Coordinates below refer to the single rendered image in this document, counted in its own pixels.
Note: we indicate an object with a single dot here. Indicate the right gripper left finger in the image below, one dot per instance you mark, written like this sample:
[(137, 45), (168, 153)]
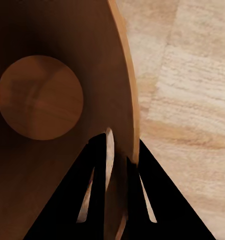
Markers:
[(57, 220)]

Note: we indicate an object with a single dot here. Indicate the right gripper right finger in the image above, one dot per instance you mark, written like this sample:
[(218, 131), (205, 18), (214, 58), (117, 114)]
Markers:
[(176, 220)]

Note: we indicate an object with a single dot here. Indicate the trash can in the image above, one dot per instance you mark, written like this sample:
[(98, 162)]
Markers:
[(66, 76)]

